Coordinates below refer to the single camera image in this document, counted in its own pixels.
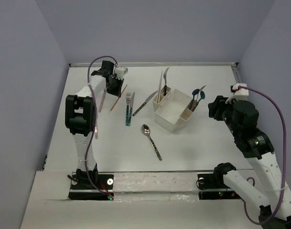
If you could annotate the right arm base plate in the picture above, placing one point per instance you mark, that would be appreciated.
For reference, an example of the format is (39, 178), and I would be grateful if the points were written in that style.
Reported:
(209, 189)

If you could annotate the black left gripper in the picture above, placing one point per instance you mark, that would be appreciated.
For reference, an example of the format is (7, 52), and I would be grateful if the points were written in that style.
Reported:
(117, 92)

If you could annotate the teal plastic spoon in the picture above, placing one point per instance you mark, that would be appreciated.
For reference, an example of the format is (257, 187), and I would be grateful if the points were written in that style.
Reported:
(202, 96)
(194, 93)

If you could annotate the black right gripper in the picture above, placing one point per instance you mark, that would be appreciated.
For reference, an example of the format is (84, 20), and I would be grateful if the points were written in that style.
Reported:
(219, 102)

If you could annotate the pink-handled fork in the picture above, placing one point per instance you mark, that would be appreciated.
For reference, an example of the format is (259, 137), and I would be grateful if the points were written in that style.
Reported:
(102, 100)

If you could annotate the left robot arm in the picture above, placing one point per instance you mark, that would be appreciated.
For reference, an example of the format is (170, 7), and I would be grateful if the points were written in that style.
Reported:
(81, 118)

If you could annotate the pink-handled knife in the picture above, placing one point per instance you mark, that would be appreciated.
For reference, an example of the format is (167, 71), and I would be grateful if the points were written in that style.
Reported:
(96, 130)

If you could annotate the white utensil caddy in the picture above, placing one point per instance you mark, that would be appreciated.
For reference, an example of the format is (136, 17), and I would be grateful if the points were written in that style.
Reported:
(172, 112)

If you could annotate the black-handled spoon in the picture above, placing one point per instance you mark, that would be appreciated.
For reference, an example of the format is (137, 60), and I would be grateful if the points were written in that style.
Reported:
(146, 131)

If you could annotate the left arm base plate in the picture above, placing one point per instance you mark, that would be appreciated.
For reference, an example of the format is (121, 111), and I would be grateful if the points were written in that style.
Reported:
(81, 189)

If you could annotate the pink-handled spoon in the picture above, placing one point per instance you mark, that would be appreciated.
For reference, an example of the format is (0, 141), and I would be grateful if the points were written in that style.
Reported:
(198, 97)

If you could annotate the black-handled fork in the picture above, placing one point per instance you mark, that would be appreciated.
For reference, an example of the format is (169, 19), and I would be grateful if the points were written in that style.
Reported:
(166, 70)

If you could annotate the black-handled knife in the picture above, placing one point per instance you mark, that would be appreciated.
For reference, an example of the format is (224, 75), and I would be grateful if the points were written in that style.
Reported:
(145, 102)

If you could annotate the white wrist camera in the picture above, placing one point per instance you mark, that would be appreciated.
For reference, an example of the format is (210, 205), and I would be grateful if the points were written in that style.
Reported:
(239, 92)
(120, 72)

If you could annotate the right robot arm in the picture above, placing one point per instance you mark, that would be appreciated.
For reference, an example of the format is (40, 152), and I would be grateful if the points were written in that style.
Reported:
(241, 118)

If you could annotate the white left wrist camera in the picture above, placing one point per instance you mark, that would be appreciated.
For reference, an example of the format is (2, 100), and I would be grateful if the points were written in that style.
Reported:
(120, 72)

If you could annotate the teal-handled fork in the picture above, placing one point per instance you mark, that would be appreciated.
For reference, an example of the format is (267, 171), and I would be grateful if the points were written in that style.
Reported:
(128, 100)

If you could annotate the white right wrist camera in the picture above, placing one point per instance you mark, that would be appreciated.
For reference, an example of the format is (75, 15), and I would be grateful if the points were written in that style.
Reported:
(239, 92)

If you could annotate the orange chopstick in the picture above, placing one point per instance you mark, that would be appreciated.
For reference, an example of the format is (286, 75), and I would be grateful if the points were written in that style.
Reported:
(118, 98)
(159, 89)

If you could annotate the teal-handled knife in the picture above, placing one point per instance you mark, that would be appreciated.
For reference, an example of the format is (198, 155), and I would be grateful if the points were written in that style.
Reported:
(131, 108)

